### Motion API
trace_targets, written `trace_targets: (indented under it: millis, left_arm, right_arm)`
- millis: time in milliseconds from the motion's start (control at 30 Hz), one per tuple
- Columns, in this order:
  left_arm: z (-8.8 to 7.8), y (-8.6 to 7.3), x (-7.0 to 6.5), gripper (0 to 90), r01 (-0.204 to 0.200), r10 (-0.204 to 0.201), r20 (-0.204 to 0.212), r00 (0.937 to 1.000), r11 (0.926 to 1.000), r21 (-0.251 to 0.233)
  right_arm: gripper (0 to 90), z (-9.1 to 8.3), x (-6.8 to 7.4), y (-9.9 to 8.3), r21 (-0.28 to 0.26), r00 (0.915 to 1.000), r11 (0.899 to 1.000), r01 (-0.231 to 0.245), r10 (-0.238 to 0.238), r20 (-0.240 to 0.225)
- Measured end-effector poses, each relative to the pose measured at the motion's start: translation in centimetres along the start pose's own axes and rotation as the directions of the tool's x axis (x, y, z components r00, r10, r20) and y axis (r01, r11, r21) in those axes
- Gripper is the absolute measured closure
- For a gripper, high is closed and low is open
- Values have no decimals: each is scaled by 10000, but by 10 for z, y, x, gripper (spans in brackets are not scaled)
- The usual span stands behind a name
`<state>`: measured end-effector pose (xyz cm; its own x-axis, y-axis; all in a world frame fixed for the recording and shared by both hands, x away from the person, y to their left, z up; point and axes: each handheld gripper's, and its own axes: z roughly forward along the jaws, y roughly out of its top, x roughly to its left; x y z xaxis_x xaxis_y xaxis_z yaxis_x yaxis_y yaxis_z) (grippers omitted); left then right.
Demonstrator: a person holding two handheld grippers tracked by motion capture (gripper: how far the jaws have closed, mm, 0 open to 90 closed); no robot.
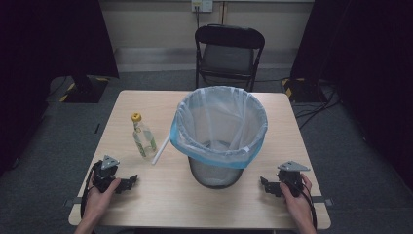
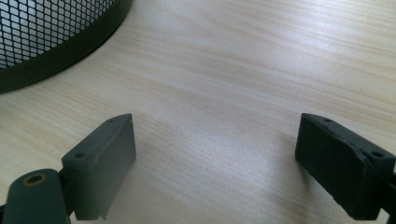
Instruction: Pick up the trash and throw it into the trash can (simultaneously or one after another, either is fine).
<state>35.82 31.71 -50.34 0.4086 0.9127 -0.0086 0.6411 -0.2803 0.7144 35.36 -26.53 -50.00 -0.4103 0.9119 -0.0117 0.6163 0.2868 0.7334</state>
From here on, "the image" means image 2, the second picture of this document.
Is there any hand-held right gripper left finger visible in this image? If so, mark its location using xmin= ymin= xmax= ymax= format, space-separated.
xmin=61 ymin=113 xmax=137 ymax=221

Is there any black mesh metal basket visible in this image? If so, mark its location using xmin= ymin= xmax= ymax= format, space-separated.
xmin=0 ymin=0 xmax=134 ymax=95

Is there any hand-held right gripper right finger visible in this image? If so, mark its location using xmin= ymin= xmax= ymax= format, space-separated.
xmin=294 ymin=112 xmax=396 ymax=221

